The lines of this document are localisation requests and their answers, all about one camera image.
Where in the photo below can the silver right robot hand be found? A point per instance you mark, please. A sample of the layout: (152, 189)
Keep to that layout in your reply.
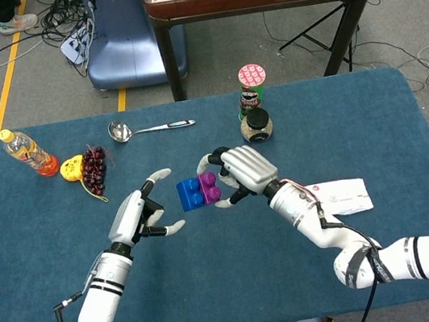
(250, 167)

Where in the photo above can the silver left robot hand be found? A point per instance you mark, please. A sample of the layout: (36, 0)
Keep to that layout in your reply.
(130, 219)

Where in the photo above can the purple building block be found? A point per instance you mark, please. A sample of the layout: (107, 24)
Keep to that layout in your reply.
(210, 188)

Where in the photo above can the blue building block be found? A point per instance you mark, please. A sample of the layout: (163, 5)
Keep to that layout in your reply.
(189, 195)

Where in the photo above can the glass jar black lid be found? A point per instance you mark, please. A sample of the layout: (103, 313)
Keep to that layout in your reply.
(257, 125)

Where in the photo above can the dark red grape bunch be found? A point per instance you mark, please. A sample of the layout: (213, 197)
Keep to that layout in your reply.
(94, 169)

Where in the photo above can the green Pringles can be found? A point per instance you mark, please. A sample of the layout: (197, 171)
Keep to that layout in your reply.
(251, 90)

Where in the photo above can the steel ladle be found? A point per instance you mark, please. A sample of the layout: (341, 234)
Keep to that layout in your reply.
(120, 131)

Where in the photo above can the blue felt table cloth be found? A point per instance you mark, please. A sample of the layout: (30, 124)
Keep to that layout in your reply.
(215, 271)

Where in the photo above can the orange drink plastic bottle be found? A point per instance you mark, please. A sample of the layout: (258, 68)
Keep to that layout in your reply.
(29, 153)

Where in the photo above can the black tripod stand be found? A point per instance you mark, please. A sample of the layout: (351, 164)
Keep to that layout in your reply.
(316, 28)

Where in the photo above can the white power strip with plugs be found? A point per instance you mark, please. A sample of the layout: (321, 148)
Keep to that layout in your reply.
(74, 46)

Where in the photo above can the person in black clothes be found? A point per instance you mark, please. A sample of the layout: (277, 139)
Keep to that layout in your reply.
(15, 23)

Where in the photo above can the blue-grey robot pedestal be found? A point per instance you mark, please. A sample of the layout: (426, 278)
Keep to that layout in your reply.
(127, 48)

